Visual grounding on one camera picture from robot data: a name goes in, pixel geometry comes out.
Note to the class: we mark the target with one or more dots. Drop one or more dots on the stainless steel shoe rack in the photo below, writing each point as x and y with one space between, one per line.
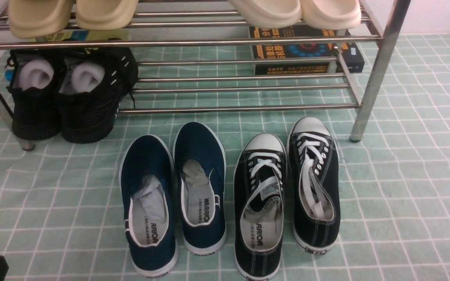
336 68

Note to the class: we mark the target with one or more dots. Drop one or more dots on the navy slip-on shoe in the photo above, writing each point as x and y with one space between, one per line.
145 177
200 166

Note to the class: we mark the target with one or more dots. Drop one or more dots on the right cream slipper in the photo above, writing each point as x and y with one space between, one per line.
331 14

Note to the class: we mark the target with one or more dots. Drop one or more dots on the black book stack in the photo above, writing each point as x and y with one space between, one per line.
350 52

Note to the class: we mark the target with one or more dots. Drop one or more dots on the green checked tablecloth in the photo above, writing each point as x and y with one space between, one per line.
61 213

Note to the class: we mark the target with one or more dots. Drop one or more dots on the left cream slipper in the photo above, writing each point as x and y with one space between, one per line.
269 13

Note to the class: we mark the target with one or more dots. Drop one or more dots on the cream slipper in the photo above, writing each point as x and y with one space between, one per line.
269 13
331 14

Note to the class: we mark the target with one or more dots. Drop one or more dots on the black knit sneaker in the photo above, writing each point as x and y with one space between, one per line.
37 77
95 83

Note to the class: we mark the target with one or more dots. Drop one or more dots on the right yellow-green slipper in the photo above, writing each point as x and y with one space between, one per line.
104 14

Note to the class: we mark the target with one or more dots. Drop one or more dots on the yellow-green book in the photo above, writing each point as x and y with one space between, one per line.
88 35

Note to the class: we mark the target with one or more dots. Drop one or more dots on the left black knit sneaker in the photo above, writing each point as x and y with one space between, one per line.
37 77

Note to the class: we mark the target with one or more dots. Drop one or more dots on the right black knit sneaker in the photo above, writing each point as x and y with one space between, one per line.
95 83

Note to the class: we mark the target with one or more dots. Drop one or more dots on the right black canvas sneaker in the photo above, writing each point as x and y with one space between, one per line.
314 164

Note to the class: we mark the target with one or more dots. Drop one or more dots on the left yellow-green slipper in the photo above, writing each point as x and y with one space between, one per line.
38 18

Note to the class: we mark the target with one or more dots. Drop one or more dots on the yellow-green slipper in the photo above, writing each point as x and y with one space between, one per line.
38 18
104 14

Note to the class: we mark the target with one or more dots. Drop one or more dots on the left black canvas sneaker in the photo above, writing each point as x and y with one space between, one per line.
259 208

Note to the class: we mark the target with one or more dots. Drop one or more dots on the black canvas sneaker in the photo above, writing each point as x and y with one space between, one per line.
314 164
259 208

